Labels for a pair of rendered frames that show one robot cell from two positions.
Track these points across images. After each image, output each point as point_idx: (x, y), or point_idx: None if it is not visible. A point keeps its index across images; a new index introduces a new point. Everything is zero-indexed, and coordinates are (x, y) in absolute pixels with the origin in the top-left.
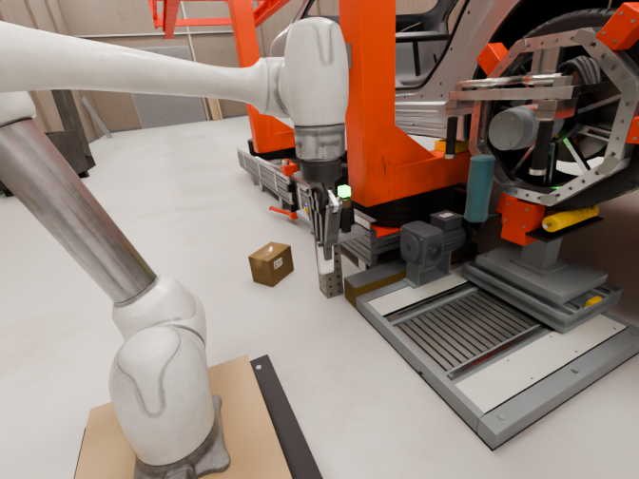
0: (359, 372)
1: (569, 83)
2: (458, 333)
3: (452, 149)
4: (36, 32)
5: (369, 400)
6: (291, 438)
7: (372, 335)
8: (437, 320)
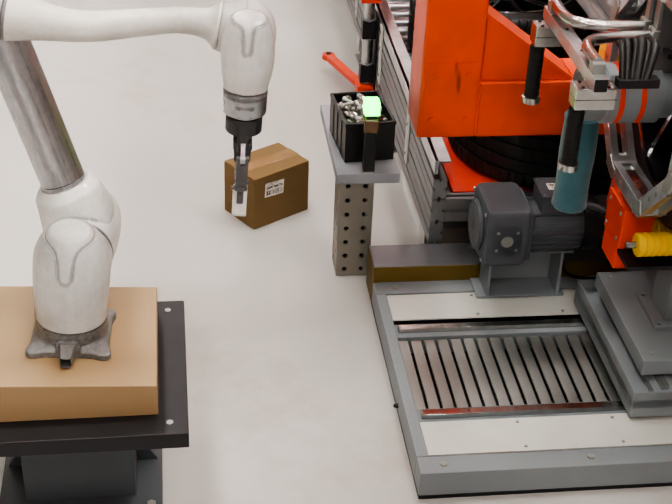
0: (318, 383)
1: (600, 71)
2: (489, 376)
3: (530, 92)
4: (59, 13)
5: (308, 414)
6: (173, 373)
7: (369, 346)
8: (474, 353)
